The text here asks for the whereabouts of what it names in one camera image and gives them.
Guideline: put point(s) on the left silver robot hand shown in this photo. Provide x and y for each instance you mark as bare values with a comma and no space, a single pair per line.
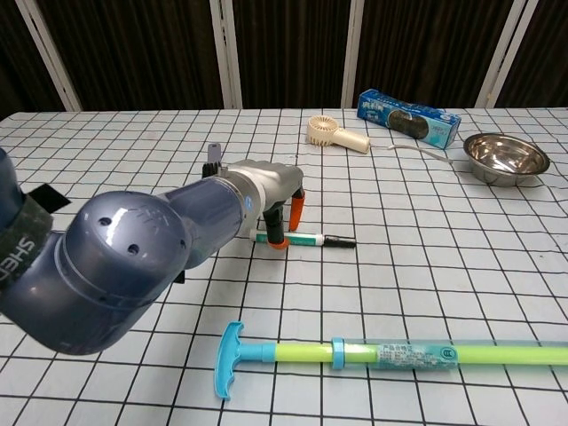
270,182

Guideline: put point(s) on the white green marker body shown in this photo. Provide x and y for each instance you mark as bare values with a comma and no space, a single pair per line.
306,240

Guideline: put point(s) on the black marker cap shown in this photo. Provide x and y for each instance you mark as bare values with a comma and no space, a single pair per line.
341,242

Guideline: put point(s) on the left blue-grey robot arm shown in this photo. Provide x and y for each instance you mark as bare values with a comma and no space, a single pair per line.
124,257

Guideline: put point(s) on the grey brush black bristles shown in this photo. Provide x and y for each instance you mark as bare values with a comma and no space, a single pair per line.
214,153

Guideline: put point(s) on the cream handheld fan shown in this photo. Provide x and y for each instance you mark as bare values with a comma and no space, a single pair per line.
341,138

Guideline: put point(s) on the blue cardboard box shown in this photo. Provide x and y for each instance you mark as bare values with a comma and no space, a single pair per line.
408,117

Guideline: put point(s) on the white black checkered tablecloth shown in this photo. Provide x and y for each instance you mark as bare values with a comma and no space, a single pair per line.
399,288

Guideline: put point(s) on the blue green water pump toy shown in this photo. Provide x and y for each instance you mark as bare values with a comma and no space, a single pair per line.
302,353

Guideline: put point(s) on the stainless steel bowl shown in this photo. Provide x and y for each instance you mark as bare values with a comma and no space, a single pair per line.
506,160

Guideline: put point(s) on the white screen frame post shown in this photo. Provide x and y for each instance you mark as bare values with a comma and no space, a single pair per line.
353,53
506,57
226,57
53,62

